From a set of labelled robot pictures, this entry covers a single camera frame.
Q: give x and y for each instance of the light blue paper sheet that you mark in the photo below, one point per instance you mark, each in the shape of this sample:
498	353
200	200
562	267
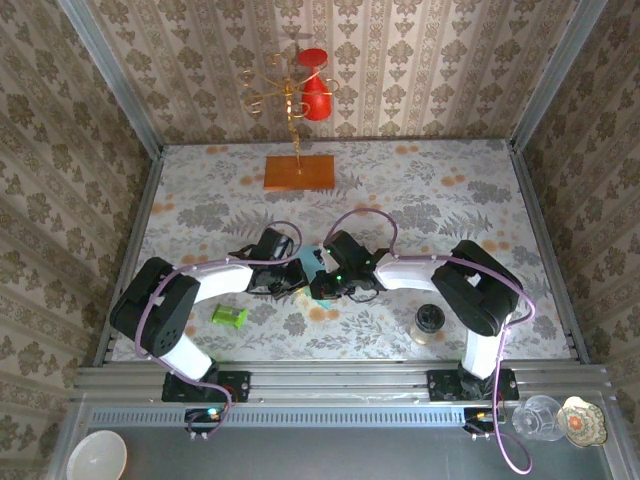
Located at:
312	260

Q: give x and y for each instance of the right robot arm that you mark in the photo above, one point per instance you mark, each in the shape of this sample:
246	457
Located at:
480	295

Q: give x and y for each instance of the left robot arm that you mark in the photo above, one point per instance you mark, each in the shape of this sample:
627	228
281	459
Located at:
160	310

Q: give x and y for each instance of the glass jar black lid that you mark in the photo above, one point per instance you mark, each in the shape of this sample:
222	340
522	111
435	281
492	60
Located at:
429	317

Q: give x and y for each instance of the floral tablecloth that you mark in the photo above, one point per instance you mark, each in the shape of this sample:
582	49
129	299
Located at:
400	175

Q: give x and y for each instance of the small black connector board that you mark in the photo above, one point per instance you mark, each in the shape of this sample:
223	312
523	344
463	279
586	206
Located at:
477	419
202	419

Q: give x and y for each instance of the grey metal shelf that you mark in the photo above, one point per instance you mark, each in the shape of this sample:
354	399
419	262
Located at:
325	455

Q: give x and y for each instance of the red wine glass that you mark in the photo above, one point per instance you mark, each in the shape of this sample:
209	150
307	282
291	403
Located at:
316	102

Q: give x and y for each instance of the clear glass cup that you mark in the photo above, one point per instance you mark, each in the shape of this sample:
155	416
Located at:
537	420

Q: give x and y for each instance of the white bowl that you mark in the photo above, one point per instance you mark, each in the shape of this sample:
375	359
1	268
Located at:
95	457

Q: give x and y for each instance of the patterned scalloped dish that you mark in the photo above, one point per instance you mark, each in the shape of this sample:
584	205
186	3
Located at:
580	422

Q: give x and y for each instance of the long aluminium mounting rail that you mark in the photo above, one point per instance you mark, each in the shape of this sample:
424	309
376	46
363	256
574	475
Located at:
325	380

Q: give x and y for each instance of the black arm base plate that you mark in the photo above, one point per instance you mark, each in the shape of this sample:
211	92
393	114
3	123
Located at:
442	385
235	385

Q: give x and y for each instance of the aluminium table side rail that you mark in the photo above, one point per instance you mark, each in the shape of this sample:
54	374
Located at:
548	250
131	250

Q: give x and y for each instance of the aluminium frame post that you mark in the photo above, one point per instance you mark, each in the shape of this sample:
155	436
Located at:
555	75
120	85

